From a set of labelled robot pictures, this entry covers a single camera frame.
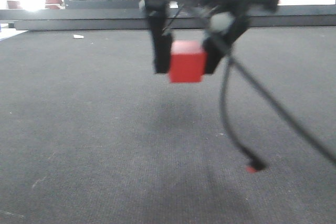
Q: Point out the black woven table mat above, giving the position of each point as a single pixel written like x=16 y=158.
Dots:
x=89 y=134

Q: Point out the red cube block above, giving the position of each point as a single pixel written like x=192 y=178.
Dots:
x=188 y=60

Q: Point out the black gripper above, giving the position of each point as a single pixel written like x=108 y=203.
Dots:
x=228 y=21

